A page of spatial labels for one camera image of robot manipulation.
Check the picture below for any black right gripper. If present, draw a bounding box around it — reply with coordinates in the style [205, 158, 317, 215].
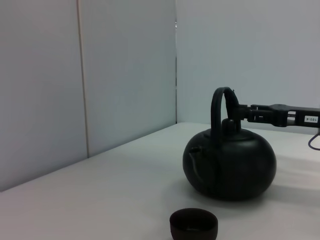
[233, 103, 320, 129]

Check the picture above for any black round teapot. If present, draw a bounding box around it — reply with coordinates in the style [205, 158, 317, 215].
[182, 86, 278, 202]

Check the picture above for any dark brown teacup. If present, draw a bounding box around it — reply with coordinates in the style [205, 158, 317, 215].
[169, 207, 219, 240]

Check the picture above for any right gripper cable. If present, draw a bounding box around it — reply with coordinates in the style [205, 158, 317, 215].
[308, 132, 320, 151]

